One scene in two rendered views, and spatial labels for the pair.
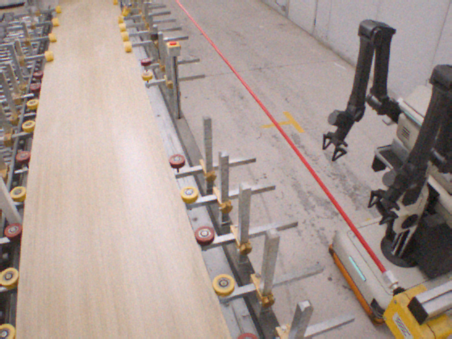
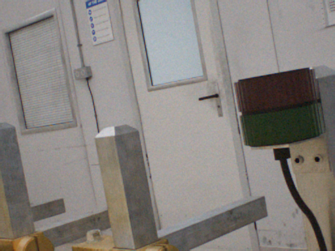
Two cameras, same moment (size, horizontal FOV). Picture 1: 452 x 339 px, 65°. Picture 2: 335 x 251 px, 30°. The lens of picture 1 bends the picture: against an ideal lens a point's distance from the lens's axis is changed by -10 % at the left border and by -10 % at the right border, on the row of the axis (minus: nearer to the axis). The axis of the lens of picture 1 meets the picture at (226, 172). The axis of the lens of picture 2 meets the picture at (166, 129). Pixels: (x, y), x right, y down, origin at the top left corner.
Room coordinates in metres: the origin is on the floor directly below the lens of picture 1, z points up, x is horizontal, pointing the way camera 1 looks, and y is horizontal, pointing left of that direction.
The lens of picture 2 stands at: (2.30, 0.80, 1.12)
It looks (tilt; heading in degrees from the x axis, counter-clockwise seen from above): 3 degrees down; 334
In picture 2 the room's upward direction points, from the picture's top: 10 degrees counter-clockwise
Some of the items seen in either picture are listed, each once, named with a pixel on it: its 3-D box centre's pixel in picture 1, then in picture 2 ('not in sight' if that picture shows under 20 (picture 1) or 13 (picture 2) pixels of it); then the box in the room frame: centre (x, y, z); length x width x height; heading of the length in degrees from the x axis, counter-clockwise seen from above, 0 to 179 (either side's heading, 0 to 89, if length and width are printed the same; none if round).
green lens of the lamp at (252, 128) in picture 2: not in sight; (281, 123); (2.68, 0.52, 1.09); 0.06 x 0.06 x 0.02
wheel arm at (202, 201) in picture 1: (231, 195); not in sight; (1.32, -0.02, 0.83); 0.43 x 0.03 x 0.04; 108
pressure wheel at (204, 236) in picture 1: (204, 241); not in sight; (1.02, 0.09, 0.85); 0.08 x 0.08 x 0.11
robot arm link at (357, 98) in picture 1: (362, 73); not in sight; (1.46, -0.57, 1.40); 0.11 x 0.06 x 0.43; 18
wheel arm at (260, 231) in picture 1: (250, 234); not in sight; (1.08, -0.10, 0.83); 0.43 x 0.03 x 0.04; 108
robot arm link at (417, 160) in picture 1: (429, 127); not in sight; (1.05, -0.70, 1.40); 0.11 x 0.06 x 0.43; 17
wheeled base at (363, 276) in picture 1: (395, 261); not in sight; (1.40, -1.08, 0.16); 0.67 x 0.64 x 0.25; 108
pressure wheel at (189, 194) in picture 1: (190, 200); not in sight; (1.26, 0.17, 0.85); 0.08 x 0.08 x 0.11
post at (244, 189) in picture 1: (243, 228); not in sight; (1.03, -0.07, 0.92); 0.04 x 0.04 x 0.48; 18
